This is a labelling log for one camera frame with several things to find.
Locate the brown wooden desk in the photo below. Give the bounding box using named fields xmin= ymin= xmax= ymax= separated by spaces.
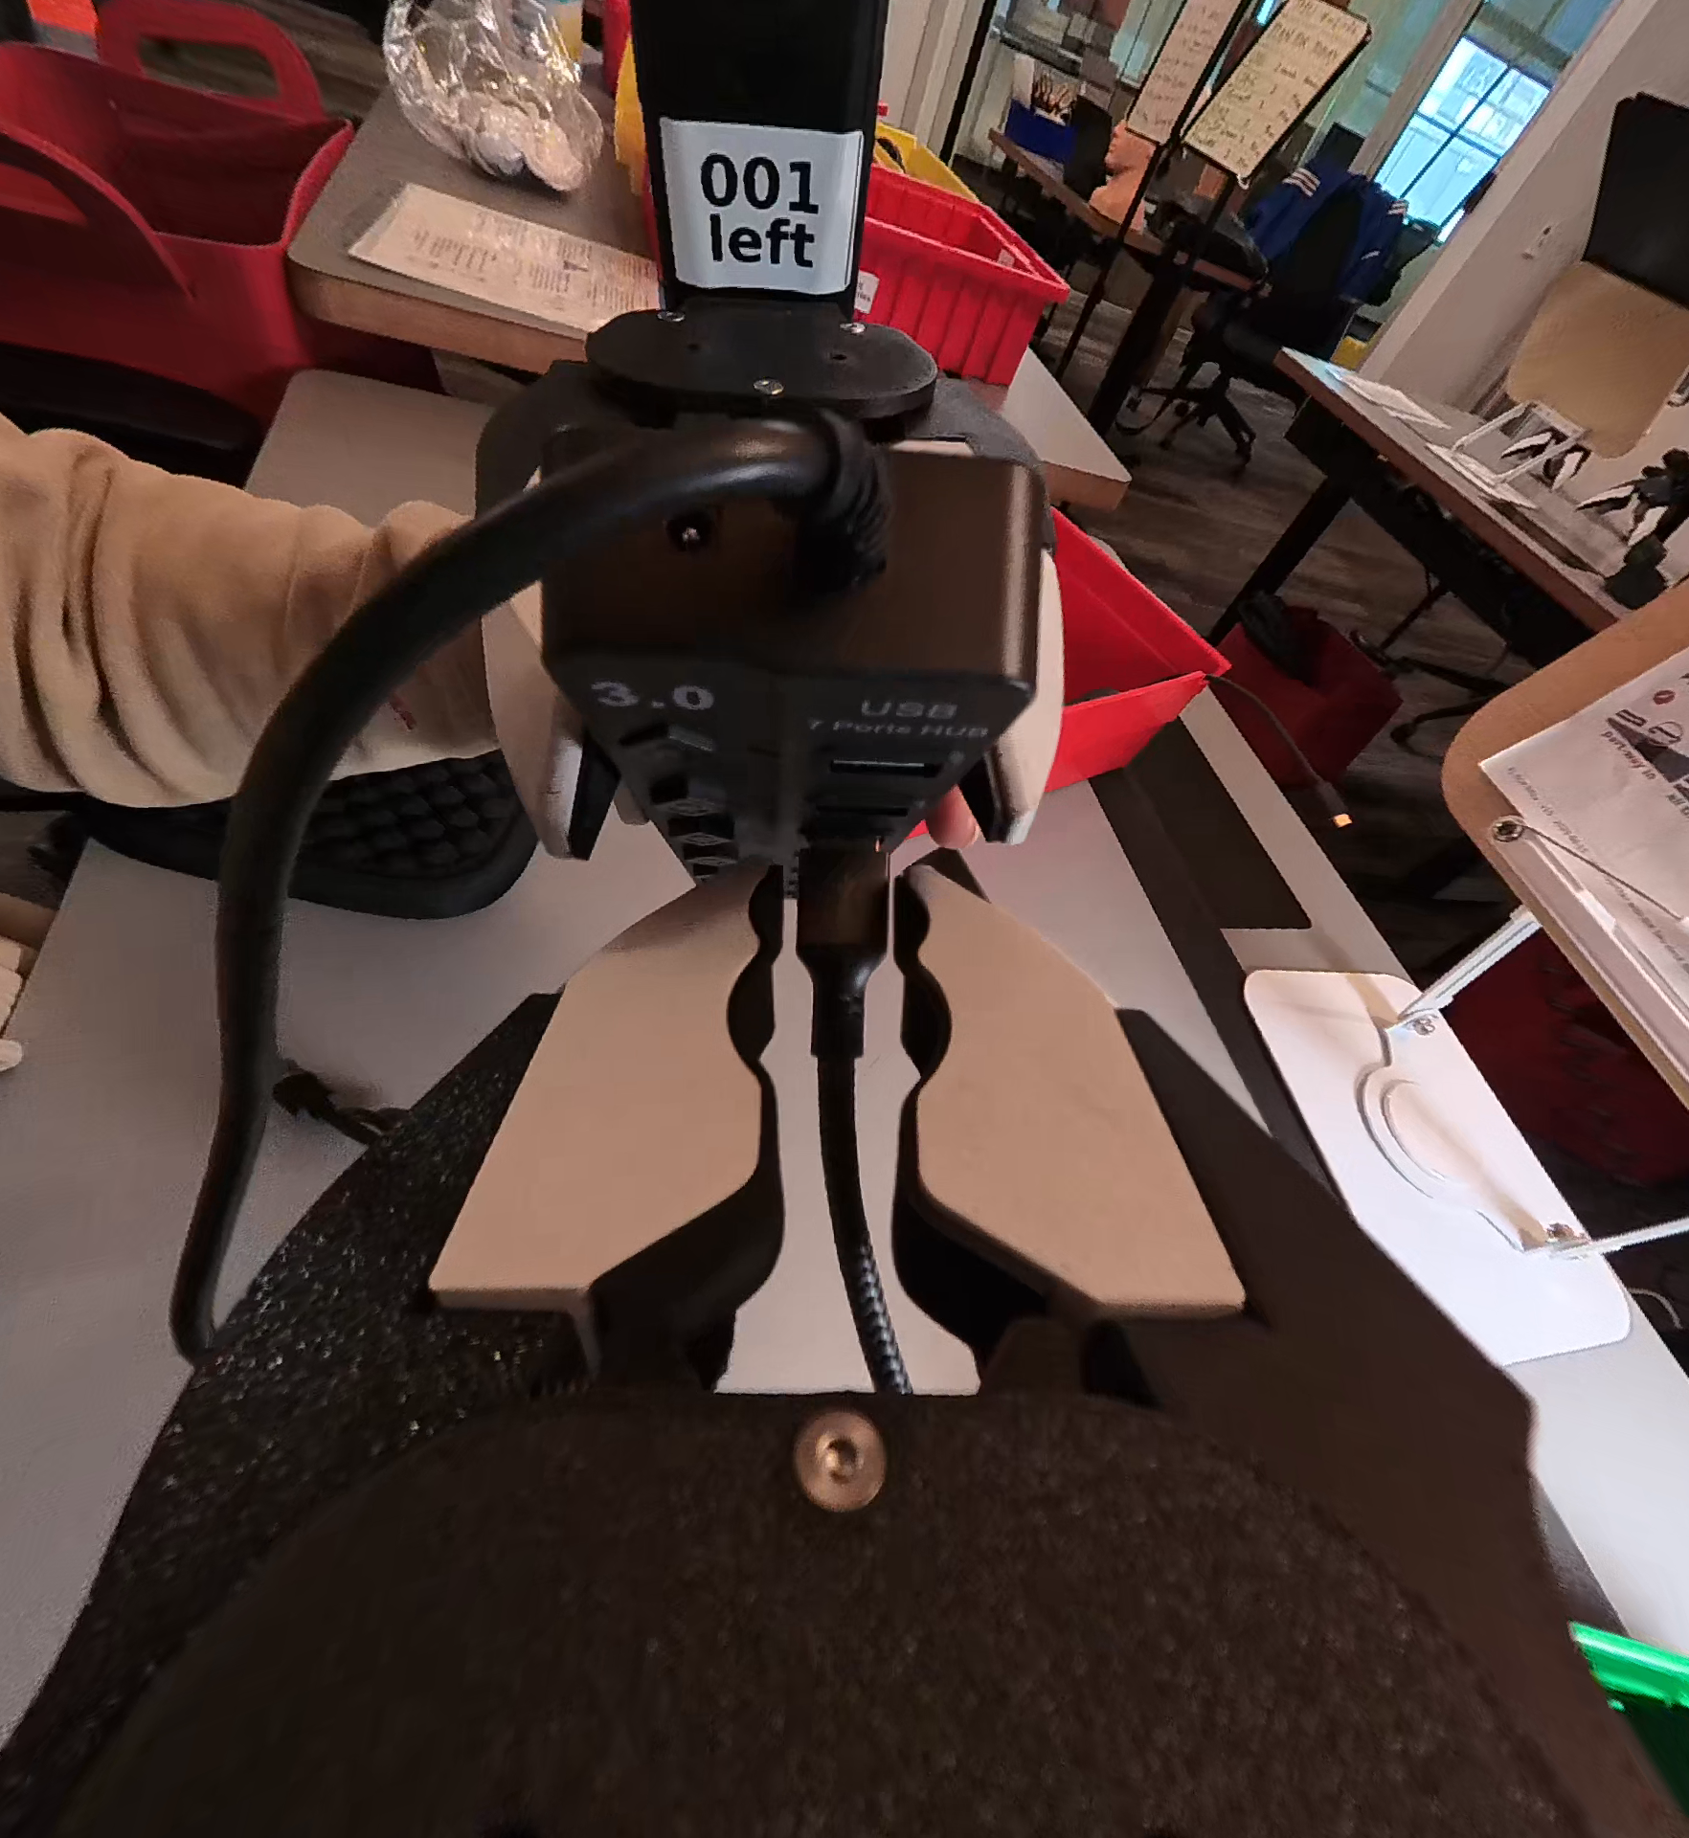
xmin=1276 ymin=347 xmax=1637 ymax=637

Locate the black robot figurine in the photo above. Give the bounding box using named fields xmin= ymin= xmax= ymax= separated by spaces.
xmin=1573 ymin=448 xmax=1689 ymax=608

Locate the person's left forearm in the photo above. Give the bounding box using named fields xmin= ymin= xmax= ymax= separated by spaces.
xmin=0 ymin=371 xmax=560 ymax=809

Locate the red crate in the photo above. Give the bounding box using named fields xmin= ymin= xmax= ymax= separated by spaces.
xmin=1214 ymin=602 xmax=1407 ymax=789

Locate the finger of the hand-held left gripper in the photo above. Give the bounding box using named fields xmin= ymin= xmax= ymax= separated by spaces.
xmin=517 ymin=573 xmax=620 ymax=867
xmin=977 ymin=552 xmax=1071 ymax=851

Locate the thick black hub cable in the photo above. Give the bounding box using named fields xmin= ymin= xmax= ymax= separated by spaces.
xmin=166 ymin=413 xmax=892 ymax=1363

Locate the braided grey USB cable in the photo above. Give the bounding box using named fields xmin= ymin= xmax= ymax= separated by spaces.
xmin=791 ymin=836 xmax=921 ymax=1398

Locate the blue jacket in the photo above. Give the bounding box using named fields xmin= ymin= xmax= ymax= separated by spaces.
xmin=1243 ymin=162 xmax=1409 ymax=313

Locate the ribbed red plastic bin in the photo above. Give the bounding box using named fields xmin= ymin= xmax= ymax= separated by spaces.
xmin=855 ymin=162 xmax=1075 ymax=390

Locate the wooden document stand white base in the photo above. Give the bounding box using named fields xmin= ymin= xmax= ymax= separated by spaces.
xmin=1241 ymin=538 xmax=1689 ymax=1369

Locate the printed paper sheet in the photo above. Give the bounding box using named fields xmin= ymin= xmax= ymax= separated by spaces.
xmin=345 ymin=181 xmax=666 ymax=338

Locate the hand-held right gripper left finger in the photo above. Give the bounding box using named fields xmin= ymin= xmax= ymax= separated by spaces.
xmin=428 ymin=878 xmax=786 ymax=1367

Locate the wooden document stand black sheet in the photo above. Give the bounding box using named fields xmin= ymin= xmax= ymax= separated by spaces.
xmin=1446 ymin=92 xmax=1689 ymax=492

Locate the clear bag of silver parts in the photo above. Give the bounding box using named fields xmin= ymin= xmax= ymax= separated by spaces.
xmin=382 ymin=0 xmax=608 ymax=191

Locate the whiteboard on easel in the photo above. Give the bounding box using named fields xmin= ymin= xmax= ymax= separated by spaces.
xmin=1181 ymin=0 xmax=1372 ymax=183
xmin=1121 ymin=0 xmax=1245 ymax=148

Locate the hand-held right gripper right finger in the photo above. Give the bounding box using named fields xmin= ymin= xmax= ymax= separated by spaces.
xmin=892 ymin=861 xmax=1251 ymax=1367

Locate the black office chair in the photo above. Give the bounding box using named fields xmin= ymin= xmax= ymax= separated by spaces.
xmin=1143 ymin=187 xmax=1436 ymax=463

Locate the green plastic bin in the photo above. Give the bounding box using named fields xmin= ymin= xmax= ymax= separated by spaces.
xmin=1567 ymin=1620 xmax=1689 ymax=1838

